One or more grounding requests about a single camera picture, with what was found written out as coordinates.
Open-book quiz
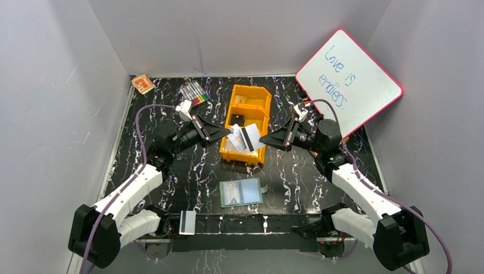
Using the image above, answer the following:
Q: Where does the white VIP credit card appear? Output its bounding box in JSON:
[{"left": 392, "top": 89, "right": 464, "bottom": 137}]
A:
[{"left": 241, "top": 123, "right": 265, "bottom": 152}]

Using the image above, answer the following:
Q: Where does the beige item in bin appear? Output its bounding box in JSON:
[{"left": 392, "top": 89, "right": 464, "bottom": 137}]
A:
[{"left": 234, "top": 95, "right": 247, "bottom": 104}]

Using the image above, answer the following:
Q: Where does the grey card in bin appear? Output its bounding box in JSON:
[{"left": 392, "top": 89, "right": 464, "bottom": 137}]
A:
[{"left": 224, "top": 140, "right": 244, "bottom": 153}]

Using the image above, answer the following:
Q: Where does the white magnetic stripe card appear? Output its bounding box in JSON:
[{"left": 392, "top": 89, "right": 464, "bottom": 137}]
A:
[{"left": 179, "top": 211, "right": 196, "bottom": 235}]

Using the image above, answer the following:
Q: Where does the pink framed whiteboard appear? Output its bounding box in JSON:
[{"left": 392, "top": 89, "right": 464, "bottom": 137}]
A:
[{"left": 295, "top": 29, "right": 404, "bottom": 138}]

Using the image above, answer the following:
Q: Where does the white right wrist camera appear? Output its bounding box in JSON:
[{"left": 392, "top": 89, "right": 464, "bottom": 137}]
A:
[{"left": 292, "top": 103, "right": 308, "bottom": 123}]

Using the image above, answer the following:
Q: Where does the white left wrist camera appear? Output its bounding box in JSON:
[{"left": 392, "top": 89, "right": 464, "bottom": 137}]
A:
[{"left": 175, "top": 100, "right": 192, "bottom": 122}]

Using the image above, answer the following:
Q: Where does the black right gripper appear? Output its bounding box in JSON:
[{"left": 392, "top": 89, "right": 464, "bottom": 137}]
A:
[{"left": 259, "top": 117, "right": 324, "bottom": 154}]

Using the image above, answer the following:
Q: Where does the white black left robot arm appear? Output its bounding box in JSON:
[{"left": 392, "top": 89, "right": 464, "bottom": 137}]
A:
[{"left": 68, "top": 115, "right": 231, "bottom": 268}]

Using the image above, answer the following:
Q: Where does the black item in bin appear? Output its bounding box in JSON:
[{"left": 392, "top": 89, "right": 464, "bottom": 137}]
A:
[{"left": 229, "top": 114, "right": 245, "bottom": 127}]

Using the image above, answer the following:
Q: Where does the mint green card holder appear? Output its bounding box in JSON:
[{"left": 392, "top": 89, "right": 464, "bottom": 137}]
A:
[{"left": 219, "top": 178, "right": 268, "bottom": 208}]

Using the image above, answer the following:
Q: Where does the small orange card box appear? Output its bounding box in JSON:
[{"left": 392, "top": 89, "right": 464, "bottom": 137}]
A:
[{"left": 131, "top": 74, "right": 155, "bottom": 94}]

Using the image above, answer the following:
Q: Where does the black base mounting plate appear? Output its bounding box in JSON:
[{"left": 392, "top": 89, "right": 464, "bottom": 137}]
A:
[{"left": 134, "top": 213, "right": 358, "bottom": 253}]

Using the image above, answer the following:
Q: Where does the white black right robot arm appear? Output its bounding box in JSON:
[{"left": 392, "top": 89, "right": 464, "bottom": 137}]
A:
[{"left": 260, "top": 118, "right": 430, "bottom": 271}]

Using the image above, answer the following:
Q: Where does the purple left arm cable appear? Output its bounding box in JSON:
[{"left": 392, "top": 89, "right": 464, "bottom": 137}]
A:
[{"left": 78, "top": 104, "right": 179, "bottom": 274}]

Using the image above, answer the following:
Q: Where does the aluminium rail frame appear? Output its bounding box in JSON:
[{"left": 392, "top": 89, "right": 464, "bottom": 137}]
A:
[{"left": 66, "top": 214, "right": 426, "bottom": 274}]

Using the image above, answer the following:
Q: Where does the orange three-compartment bin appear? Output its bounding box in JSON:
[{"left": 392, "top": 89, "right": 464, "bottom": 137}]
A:
[{"left": 220, "top": 84, "right": 272, "bottom": 165}]

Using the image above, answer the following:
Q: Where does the pack of coloured markers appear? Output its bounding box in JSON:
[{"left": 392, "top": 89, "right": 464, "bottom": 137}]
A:
[{"left": 179, "top": 80, "right": 209, "bottom": 106}]

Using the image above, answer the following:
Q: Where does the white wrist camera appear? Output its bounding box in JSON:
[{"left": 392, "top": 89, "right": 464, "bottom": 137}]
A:
[
  {"left": 175, "top": 100, "right": 192, "bottom": 122},
  {"left": 292, "top": 103, "right": 308, "bottom": 123}
]

